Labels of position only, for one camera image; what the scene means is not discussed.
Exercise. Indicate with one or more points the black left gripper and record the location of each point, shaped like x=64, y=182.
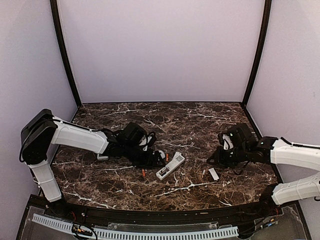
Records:
x=147, y=163

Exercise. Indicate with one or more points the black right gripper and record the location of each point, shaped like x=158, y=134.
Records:
x=218, y=158

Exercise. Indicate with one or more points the white remote with battery compartment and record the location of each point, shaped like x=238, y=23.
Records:
x=161, y=154

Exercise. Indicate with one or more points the white remote with QR label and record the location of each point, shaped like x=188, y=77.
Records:
x=176, y=161

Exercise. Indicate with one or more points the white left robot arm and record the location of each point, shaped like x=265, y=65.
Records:
x=47, y=132

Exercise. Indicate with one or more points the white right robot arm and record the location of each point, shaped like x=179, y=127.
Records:
x=273, y=151

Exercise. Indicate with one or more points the white remote with green buttons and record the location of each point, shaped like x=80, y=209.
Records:
x=102, y=157

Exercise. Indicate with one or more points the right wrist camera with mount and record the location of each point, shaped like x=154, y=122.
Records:
x=239, y=135

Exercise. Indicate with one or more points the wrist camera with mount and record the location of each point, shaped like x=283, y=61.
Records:
x=239, y=135
x=133, y=135

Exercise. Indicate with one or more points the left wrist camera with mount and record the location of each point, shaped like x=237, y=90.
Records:
x=133, y=135

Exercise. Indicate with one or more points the white slotted cable duct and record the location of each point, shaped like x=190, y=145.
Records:
x=99, y=233

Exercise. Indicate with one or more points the black curved front rail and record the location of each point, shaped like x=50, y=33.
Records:
x=241, y=214

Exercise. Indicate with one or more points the black right rear frame post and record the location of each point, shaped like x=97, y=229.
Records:
x=258, y=53

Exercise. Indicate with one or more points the black frame post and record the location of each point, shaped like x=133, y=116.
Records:
x=63, y=52
x=258, y=53

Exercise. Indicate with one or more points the black left rear frame post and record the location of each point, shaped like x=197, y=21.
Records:
x=63, y=52

